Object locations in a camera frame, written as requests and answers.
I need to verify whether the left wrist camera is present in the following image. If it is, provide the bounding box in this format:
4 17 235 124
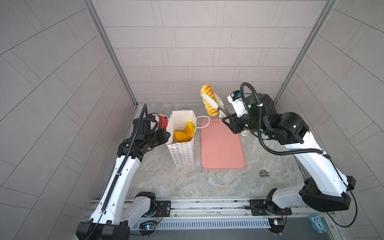
133 117 161 135

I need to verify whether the red shark plush toy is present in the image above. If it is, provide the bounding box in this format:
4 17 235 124
156 114 169 129

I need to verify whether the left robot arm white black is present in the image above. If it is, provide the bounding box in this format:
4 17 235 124
76 129 171 240

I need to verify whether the striped twisted fake bread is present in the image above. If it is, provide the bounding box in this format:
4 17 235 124
201 85 215 99

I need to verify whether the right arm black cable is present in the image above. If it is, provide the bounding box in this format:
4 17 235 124
239 82 359 228

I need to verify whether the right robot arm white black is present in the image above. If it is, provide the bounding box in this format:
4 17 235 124
202 90 356 215

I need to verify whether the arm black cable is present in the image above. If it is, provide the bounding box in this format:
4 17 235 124
85 103 163 240
239 82 359 228

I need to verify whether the blue owl number tag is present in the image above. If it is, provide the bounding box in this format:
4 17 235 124
308 215 327 234

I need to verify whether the white printed paper bag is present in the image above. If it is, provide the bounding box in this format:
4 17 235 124
166 110 211 167

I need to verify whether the braided fake bread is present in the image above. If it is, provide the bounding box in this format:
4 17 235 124
174 131 192 143

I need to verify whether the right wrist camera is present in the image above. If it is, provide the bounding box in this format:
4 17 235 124
227 90 248 118

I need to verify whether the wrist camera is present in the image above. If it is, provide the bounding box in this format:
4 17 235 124
227 90 248 118
133 117 161 135

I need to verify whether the long loaf fake bread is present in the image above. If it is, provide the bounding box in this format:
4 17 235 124
184 122 196 139

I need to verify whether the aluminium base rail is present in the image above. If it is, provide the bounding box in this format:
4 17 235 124
90 198 327 236

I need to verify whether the right circuit board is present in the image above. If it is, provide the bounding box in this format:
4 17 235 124
268 218 286 234

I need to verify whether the small grey metal fitting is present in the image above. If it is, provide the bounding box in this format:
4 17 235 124
260 170 270 177

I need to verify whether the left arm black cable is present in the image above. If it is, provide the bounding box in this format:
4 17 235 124
85 103 163 240

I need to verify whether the left green circuit board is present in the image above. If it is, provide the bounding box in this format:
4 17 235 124
139 221 158 231

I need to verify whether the pink plastic tray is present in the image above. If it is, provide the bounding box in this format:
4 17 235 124
201 119 246 170

